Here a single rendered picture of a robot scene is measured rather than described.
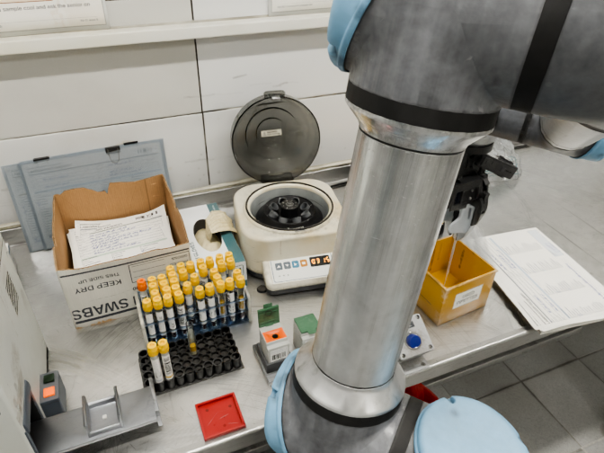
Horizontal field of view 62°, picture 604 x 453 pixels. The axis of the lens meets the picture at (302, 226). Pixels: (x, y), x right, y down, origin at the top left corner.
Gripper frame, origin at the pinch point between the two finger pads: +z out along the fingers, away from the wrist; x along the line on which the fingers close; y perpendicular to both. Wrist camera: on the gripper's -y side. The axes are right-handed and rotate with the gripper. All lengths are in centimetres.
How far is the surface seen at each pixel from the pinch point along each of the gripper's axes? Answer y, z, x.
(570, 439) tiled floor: -69, 105, 12
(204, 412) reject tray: 54, 17, 4
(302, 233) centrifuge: 23.5, 6.0, -19.7
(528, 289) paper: -17.1, 16.1, 7.7
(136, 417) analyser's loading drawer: 64, 14, 3
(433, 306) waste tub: 6.4, 13.9, 4.2
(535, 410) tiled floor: -67, 105, -2
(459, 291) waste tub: 2.7, 9.6, 6.3
